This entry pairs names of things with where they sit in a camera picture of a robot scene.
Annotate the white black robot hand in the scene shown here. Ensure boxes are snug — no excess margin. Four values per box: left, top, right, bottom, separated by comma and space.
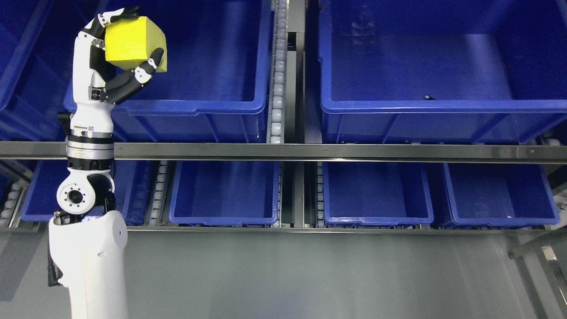
69, 6, 165, 143

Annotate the yellow foam block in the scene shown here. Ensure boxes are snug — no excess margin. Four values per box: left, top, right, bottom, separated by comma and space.
105, 16, 167, 73

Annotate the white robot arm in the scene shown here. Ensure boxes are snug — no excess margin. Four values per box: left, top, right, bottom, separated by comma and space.
48, 108, 129, 319

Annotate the right steel shelf rack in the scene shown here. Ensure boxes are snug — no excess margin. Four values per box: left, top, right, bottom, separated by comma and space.
1, 0, 566, 319

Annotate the blue plastic bin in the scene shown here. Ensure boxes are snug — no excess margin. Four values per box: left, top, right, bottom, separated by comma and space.
322, 162, 434, 228
63, 0, 272, 143
428, 163, 560, 230
318, 0, 567, 144
21, 160, 154, 226
169, 161, 281, 227

